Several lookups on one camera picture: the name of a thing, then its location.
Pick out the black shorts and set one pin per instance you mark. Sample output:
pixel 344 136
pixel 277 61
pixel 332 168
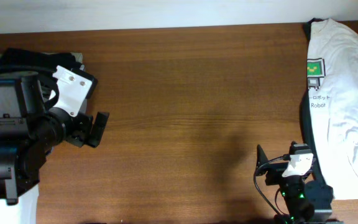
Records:
pixel 20 60

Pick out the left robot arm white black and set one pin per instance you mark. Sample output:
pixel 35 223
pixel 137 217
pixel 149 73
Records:
pixel 31 125

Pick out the grey folded garment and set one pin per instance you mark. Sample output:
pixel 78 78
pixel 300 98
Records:
pixel 73 88

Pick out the white printed t-shirt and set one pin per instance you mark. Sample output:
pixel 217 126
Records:
pixel 332 75

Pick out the dark garment under t-shirt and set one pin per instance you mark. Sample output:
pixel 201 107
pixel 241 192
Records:
pixel 309 140

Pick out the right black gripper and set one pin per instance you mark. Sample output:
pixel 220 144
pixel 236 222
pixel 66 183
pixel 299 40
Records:
pixel 276 171

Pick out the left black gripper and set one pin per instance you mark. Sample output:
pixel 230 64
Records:
pixel 80 135

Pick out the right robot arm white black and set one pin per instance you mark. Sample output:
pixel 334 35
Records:
pixel 307 197

